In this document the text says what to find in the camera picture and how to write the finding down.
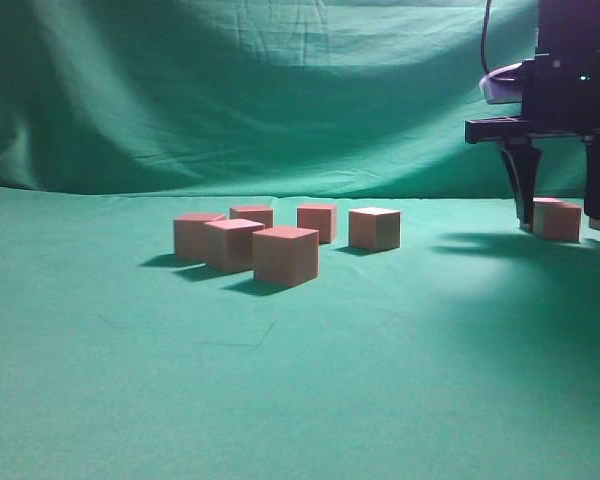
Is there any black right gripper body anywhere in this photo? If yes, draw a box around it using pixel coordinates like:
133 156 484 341
465 51 600 144

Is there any pink cube second row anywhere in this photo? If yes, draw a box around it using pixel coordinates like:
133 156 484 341
531 198 582 243

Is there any pink wooden cube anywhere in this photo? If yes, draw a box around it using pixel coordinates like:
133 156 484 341
173 213 227 261
297 204 338 244
229 205 274 228
348 207 401 251
253 226 319 287

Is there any pink cube third row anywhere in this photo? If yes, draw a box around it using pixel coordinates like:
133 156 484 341
204 219 265 273

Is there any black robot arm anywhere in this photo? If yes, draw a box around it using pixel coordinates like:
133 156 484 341
465 1 600 228

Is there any lavender wrist camera mount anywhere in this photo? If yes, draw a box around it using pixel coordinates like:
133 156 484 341
479 63 524 105

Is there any black cable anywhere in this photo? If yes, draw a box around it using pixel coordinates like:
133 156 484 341
479 0 495 75

